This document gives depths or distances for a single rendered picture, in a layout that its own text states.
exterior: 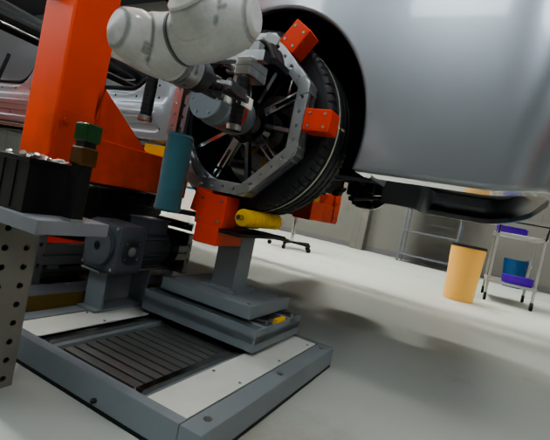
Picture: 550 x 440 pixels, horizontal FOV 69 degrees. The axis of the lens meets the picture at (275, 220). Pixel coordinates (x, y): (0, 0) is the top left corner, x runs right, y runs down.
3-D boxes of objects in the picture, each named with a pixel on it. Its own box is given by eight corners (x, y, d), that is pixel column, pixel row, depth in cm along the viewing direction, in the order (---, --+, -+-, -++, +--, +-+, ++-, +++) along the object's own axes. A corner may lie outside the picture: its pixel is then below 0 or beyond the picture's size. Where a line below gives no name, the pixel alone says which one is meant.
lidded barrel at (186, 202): (198, 223, 728) (205, 189, 726) (182, 222, 682) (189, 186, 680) (176, 217, 747) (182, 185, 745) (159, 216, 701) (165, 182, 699)
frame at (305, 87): (294, 207, 129) (328, 40, 127) (285, 205, 123) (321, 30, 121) (168, 182, 154) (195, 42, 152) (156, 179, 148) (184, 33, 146)
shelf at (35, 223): (107, 237, 92) (109, 224, 92) (34, 235, 77) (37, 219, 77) (4, 204, 112) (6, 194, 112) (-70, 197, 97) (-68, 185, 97)
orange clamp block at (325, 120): (310, 135, 129) (335, 138, 125) (300, 129, 122) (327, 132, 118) (314, 114, 129) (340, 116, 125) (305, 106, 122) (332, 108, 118)
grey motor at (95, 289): (185, 305, 169) (201, 224, 168) (101, 321, 132) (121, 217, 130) (154, 293, 177) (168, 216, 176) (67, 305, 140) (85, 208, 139)
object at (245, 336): (297, 335, 159) (302, 311, 159) (251, 356, 127) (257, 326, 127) (199, 299, 182) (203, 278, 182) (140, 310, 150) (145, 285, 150)
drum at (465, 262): (476, 302, 428) (488, 249, 426) (475, 305, 397) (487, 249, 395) (441, 292, 445) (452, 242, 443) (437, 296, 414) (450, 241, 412)
